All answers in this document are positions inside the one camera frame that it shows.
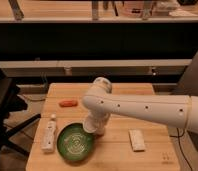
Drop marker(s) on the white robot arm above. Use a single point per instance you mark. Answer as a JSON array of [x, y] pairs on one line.
[[179, 111]]

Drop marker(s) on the wooden table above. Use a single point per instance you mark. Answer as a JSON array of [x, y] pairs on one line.
[[113, 151]]

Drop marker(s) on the black office chair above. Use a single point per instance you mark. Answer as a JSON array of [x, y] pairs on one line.
[[11, 102]]

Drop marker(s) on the green ceramic bowl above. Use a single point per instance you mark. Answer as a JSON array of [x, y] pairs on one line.
[[74, 144]]

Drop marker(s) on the orange carrot toy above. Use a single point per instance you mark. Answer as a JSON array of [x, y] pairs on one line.
[[68, 103]]

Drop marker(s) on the white rectangular block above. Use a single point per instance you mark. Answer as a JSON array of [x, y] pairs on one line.
[[137, 140]]

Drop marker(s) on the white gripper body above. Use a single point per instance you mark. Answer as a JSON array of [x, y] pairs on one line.
[[99, 121]]

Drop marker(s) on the white ceramic cup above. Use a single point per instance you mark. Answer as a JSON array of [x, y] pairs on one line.
[[89, 127]]

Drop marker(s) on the white plastic bottle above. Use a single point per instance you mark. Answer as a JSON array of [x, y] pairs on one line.
[[47, 144]]

